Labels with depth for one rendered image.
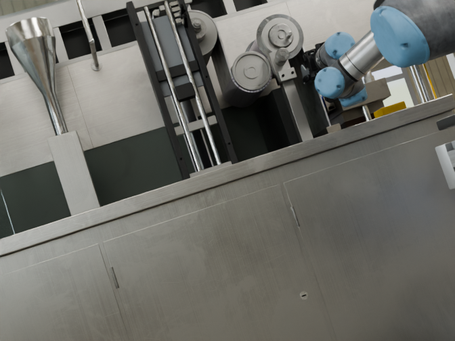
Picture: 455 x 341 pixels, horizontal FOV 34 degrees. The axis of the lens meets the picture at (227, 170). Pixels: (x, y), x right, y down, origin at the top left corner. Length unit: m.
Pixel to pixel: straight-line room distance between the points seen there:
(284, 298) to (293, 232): 0.17
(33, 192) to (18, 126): 0.23
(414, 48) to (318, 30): 1.38
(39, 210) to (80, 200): 0.31
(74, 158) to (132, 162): 0.32
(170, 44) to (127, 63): 0.45
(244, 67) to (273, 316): 0.77
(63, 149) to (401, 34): 1.24
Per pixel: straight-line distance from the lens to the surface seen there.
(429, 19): 1.33
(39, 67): 2.31
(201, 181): 1.88
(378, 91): 2.29
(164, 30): 2.16
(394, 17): 1.32
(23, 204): 2.52
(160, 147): 2.51
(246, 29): 2.63
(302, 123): 2.20
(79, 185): 2.24
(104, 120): 2.53
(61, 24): 2.62
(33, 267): 1.91
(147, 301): 1.90
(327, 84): 1.85
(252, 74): 2.25
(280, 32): 2.28
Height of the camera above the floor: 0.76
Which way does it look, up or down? 4 degrees up
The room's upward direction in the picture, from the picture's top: 18 degrees counter-clockwise
